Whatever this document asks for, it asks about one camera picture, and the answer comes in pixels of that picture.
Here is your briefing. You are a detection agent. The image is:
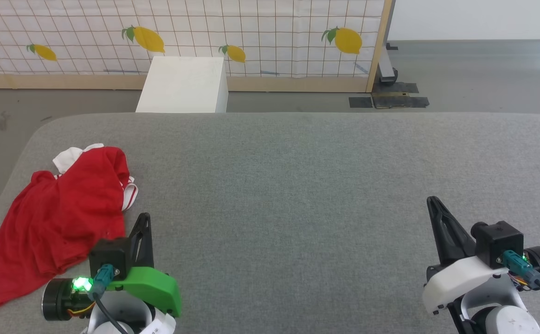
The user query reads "lemon print partition screen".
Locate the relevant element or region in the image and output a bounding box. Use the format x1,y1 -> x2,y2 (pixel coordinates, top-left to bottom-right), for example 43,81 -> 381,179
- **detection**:
0,0 -> 395,92

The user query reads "white paper label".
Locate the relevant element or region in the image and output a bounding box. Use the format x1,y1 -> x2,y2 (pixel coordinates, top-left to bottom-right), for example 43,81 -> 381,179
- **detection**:
140,311 -> 176,334

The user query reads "large black floor tape patch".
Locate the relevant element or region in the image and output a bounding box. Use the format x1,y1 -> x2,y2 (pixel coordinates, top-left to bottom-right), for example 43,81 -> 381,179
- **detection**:
371,83 -> 430,109

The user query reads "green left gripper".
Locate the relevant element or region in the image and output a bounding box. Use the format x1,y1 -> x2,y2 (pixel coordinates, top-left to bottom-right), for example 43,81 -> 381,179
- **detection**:
42,212 -> 181,321

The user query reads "teal camera cable connector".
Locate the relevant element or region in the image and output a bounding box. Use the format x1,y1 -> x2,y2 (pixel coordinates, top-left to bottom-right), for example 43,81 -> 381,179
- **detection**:
503,250 -> 535,283
87,264 -> 115,297

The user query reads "red and white jersey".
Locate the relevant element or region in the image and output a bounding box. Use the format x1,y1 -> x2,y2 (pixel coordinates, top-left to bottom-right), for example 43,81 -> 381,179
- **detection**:
0,143 -> 139,309

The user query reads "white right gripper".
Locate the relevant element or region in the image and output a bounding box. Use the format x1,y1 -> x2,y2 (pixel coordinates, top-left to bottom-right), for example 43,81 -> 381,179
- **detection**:
422,196 -> 540,316

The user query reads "white box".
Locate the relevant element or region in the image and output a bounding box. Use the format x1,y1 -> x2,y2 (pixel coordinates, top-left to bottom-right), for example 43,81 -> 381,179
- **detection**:
135,57 -> 229,113

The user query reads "metal partition foot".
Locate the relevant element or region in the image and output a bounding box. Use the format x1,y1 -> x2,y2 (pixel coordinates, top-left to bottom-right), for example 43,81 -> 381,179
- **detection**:
376,42 -> 399,86

